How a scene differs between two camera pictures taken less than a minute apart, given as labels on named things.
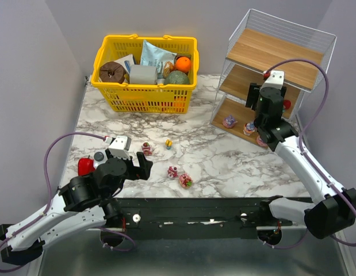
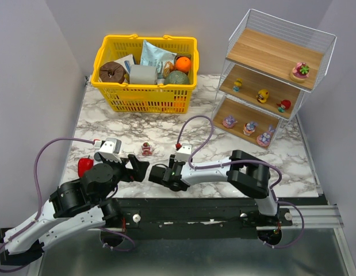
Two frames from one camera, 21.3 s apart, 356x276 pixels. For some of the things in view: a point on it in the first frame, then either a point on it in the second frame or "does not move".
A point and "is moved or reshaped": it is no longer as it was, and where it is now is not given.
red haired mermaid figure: [287, 104] does not move
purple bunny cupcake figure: [248, 128] does not move
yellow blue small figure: [168, 144] to [237, 84]
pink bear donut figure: [186, 180] is moved or reshaped
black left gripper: [134, 171] does not move
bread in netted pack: [168, 68] does not move
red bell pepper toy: [85, 166] does not move
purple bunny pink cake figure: [229, 122] does not move
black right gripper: [251, 96] to [165, 177]
